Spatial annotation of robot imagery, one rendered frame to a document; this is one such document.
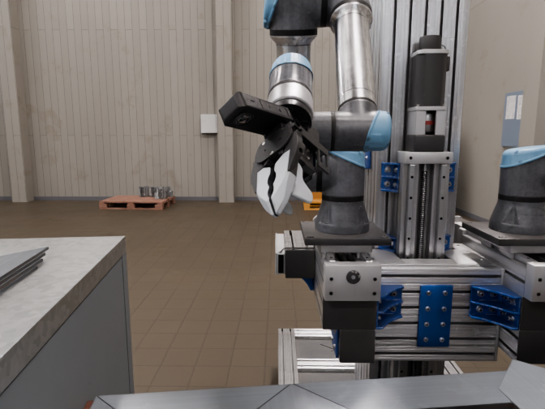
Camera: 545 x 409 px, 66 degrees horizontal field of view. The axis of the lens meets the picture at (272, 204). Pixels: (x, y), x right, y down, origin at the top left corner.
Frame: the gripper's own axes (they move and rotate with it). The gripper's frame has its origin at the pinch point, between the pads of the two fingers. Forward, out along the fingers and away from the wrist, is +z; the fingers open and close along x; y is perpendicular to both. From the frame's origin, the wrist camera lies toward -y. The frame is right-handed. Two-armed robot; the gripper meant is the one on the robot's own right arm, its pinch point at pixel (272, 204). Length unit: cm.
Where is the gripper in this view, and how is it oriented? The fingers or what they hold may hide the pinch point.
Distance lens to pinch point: 51.9
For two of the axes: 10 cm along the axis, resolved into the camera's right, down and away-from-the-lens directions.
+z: -0.6, 7.3, -6.8
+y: 7.1, 5.1, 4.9
